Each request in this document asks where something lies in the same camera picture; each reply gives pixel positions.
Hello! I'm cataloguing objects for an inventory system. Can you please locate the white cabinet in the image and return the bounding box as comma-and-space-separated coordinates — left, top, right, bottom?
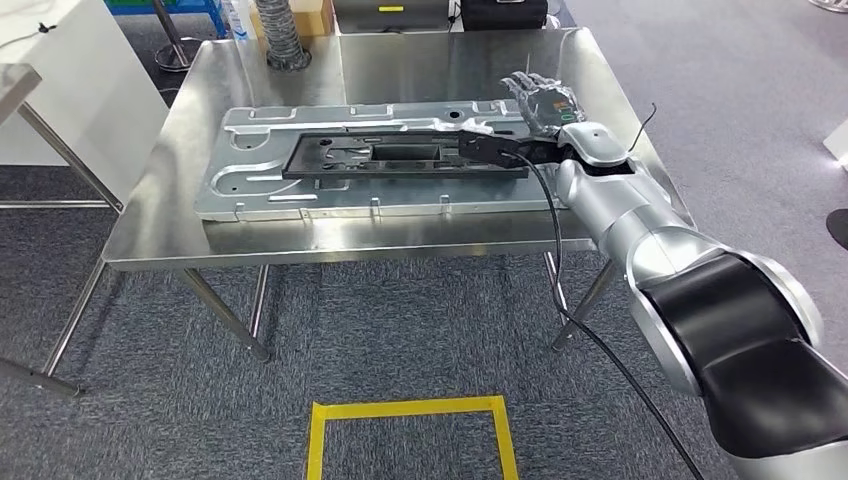
0, 0, 172, 207

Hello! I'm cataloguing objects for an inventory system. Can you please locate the clear plastic bottle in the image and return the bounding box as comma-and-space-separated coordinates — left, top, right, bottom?
221, 0, 254, 42

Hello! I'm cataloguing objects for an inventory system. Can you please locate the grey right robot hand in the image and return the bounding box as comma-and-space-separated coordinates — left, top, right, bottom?
499, 70, 588, 141

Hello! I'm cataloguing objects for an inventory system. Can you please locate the thin black antenna wire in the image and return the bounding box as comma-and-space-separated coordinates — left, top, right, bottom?
626, 101, 659, 154

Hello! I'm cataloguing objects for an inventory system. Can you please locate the thin black cord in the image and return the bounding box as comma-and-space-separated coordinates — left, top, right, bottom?
0, 21, 58, 53

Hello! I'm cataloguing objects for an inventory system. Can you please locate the grey equipment case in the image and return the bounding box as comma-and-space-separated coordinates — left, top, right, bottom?
330, 0, 459, 35

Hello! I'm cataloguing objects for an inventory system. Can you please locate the black carry bag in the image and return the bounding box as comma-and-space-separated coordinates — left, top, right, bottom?
459, 0, 550, 32

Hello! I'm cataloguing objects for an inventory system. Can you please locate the black plastic panel part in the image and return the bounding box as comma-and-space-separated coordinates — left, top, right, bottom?
280, 129, 532, 182

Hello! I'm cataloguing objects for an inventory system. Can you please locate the blue metal cart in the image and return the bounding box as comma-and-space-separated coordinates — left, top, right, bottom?
104, 0, 228, 39

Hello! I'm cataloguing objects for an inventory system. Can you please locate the chrome stanchion post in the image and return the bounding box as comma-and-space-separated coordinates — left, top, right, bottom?
149, 0, 201, 74

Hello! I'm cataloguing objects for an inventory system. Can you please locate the stainless steel workbench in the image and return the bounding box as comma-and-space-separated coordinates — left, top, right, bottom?
40, 26, 698, 378

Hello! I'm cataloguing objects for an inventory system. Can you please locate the grey ribbed flexible hose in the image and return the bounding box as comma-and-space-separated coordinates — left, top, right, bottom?
254, 0, 313, 73

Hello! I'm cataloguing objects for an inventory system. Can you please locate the stamped sheet metal panel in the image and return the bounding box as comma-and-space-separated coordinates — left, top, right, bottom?
193, 98, 572, 224

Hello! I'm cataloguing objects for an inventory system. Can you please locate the white display plinth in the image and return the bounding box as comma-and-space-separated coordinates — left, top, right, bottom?
822, 118, 848, 165

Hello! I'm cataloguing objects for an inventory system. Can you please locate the black camera cable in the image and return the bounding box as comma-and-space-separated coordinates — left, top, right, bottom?
499, 150, 708, 480

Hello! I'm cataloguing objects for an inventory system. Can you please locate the black shoe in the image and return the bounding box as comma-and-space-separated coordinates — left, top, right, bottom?
826, 207, 848, 252

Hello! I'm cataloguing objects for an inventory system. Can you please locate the brown cardboard box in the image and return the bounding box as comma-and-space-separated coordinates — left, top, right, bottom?
247, 0, 335, 38

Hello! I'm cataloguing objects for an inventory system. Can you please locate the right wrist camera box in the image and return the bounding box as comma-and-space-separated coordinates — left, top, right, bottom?
456, 129, 566, 170

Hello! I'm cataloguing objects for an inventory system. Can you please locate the stainless steel side table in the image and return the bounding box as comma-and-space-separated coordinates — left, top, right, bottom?
0, 62, 125, 399

